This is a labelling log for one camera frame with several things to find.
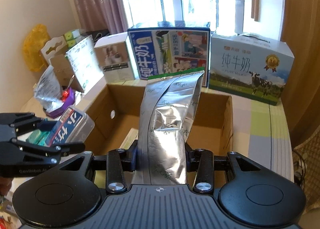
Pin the yellow plastic bag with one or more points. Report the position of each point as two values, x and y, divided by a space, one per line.
32 45

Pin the blue label plastic case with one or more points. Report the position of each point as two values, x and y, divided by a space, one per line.
73 126

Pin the white cow milk box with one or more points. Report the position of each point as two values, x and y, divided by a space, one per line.
251 66

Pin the checkered tablecloth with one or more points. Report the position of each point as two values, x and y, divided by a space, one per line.
267 131

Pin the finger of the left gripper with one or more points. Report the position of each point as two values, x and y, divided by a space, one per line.
34 123
22 148

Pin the large white medicine box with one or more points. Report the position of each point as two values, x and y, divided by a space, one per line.
130 138

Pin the silver printed plastic bag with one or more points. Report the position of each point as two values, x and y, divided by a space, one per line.
48 91

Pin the brown cardboard box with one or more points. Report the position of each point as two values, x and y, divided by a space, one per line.
172 117

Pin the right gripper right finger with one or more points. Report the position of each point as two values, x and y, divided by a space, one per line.
203 163

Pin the teal snack packet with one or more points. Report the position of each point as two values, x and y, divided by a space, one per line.
40 138

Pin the brown quilted chair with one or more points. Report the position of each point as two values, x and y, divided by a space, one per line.
306 170

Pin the blue milk carton box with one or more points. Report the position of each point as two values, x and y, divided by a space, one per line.
166 50

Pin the silver foil pouch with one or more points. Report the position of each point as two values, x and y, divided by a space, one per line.
166 117

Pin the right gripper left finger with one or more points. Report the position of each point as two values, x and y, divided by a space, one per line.
115 163

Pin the white paper bag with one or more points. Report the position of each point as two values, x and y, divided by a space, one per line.
84 64

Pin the small beige product box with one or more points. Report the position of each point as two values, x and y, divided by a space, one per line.
114 54

